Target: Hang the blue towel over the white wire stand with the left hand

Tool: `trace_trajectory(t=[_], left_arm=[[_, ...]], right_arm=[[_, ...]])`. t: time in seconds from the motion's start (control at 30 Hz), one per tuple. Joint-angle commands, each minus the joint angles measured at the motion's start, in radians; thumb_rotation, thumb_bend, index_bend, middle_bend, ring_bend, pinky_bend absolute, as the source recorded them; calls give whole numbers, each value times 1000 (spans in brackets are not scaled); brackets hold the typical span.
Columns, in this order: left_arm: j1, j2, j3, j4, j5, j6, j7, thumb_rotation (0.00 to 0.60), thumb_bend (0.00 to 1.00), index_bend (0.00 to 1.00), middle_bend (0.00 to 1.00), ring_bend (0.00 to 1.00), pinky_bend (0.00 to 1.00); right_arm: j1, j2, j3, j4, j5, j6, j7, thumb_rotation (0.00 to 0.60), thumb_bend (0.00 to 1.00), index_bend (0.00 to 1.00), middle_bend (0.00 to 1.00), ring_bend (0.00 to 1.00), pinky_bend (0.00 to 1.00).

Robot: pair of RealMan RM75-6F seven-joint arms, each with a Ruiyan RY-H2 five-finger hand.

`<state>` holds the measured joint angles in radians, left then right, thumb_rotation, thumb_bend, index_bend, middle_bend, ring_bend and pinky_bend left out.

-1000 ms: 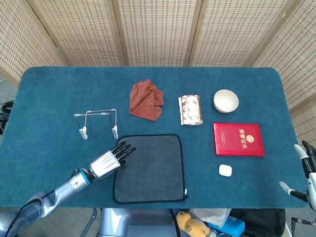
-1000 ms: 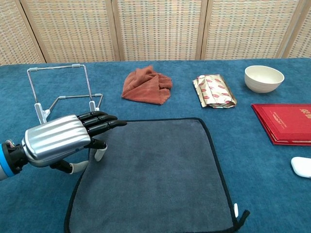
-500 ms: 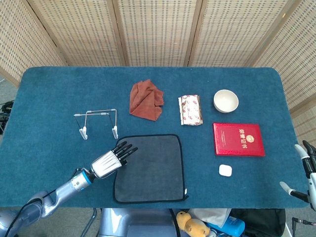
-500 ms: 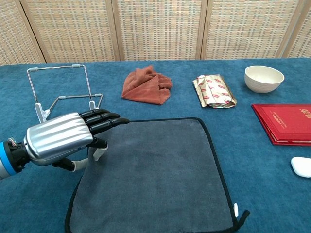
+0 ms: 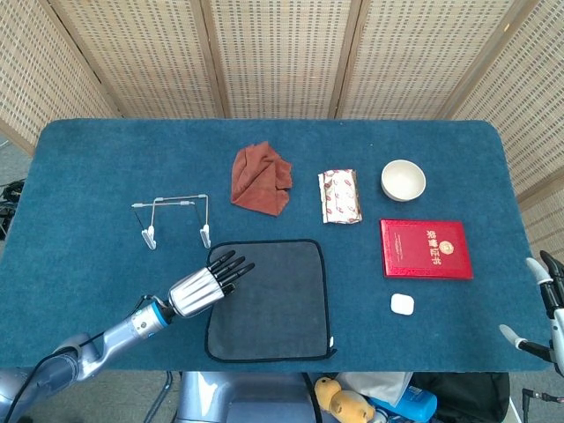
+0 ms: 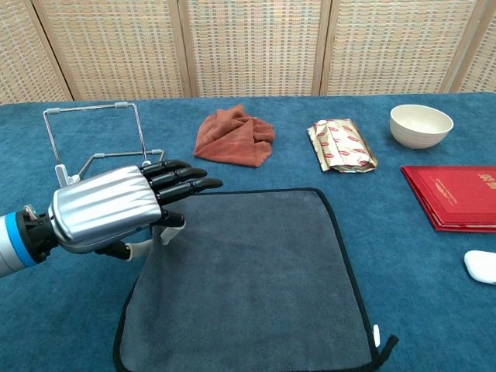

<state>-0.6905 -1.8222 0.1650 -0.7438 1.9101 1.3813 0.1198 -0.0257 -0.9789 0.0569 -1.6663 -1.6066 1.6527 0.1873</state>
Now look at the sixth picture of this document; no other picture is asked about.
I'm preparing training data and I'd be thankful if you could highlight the cream ribbed bowl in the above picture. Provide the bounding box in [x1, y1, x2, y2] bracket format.
[389, 104, 455, 150]

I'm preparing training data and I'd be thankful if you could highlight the gold foil packet red print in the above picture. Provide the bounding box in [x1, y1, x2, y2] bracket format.
[307, 118, 378, 174]

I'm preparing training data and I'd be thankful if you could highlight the white wire folding stand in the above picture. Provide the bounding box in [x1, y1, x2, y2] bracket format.
[43, 101, 165, 185]

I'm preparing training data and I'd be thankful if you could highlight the red certificate booklet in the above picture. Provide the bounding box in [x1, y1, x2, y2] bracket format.
[400, 165, 496, 233]

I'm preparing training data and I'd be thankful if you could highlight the grey microfibre cloth black-edged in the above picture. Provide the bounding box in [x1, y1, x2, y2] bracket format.
[112, 187, 400, 372]

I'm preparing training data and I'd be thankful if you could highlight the blue carpet table mat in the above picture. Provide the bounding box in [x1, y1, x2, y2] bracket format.
[0, 91, 496, 372]

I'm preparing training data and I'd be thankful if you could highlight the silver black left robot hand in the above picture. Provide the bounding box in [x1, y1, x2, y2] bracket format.
[46, 159, 225, 261]

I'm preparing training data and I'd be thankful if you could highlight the woven bamboo folding screen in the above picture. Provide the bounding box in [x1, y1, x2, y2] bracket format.
[0, 0, 496, 105]

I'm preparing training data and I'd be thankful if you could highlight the white earbuds case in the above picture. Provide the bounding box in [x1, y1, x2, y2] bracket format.
[463, 250, 496, 286]

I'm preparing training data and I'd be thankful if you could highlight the crumpled orange-brown cloth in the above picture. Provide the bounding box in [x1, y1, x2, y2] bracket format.
[193, 103, 276, 169]

